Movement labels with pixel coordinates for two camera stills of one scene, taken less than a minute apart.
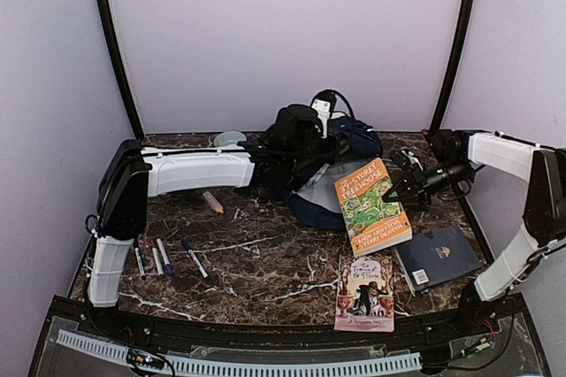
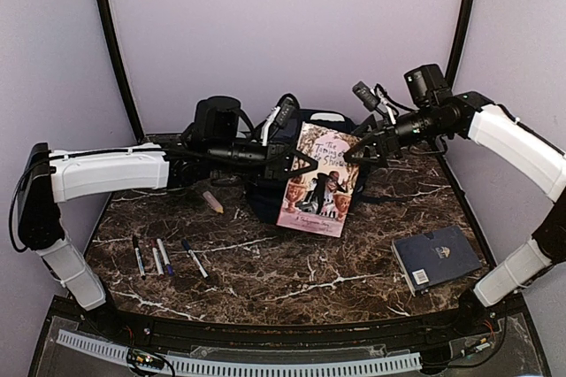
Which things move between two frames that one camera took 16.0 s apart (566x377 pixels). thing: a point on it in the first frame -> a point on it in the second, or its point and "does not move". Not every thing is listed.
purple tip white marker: x=165 y=255 does not move
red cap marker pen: x=157 y=257 does not move
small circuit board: x=144 y=359 does not move
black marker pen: x=141 y=264 does not move
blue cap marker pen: x=195 y=258 does not move
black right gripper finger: x=402 y=199 -> x=361 y=157
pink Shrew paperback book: x=364 y=299 -> x=317 y=196
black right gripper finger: x=402 y=183 -> x=368 y=142
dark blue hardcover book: x=432 y=257 does not move
